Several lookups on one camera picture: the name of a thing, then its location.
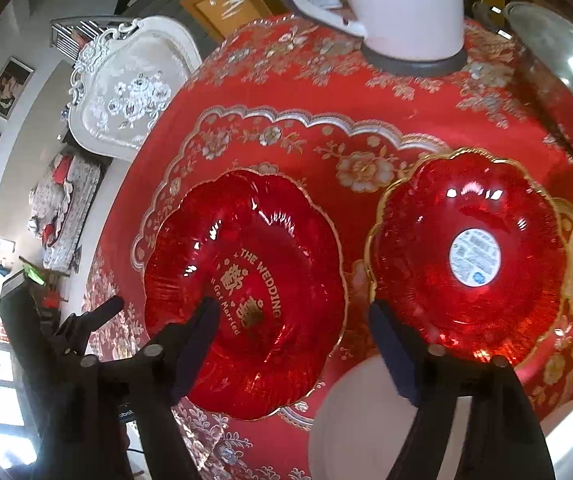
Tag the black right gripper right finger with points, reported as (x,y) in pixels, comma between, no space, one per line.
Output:
(503,439)

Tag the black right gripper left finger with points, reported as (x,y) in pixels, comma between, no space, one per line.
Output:
(151,382)

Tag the red wedding glass plate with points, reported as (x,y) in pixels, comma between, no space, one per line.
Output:
(272,259)

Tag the red glass plate with sticker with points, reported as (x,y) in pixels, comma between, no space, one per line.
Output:
(468,249)

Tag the floral patterned sofa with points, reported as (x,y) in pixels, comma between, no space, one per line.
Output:
(59,205)

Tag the red floral tablecloth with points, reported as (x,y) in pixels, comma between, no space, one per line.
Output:
(291,97)

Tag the white ornate chair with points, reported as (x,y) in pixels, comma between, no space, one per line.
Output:
(124,80)

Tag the steel pot with glass lid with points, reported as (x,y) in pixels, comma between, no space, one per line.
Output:
(543,61)

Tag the white electric kettle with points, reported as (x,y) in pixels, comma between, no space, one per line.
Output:
(423,38)

